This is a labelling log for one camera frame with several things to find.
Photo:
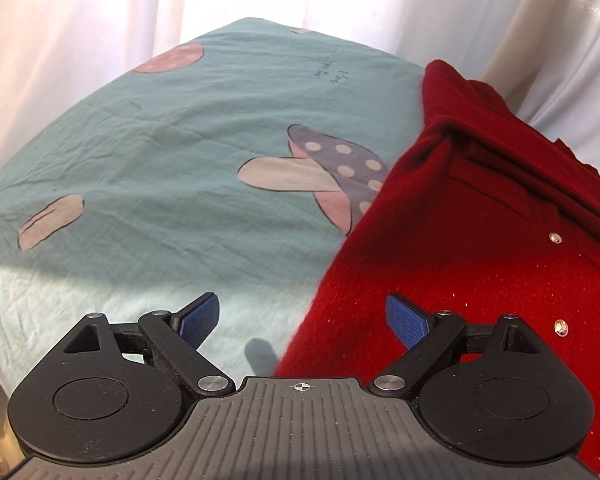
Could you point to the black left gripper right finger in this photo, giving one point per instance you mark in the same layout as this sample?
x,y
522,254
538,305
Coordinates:
x,y
447,358

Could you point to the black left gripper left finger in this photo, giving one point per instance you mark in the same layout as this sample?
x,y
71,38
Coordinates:
x,y
155,358

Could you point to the red knitted cardigan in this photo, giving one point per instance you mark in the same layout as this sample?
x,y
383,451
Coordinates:
x,y
481,216

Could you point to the teal mushroom print bedsheet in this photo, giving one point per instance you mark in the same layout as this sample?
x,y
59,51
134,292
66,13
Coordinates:
x,y
236,164

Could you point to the white sheer curtain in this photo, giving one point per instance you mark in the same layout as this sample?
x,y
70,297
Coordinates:
x,y
543,56

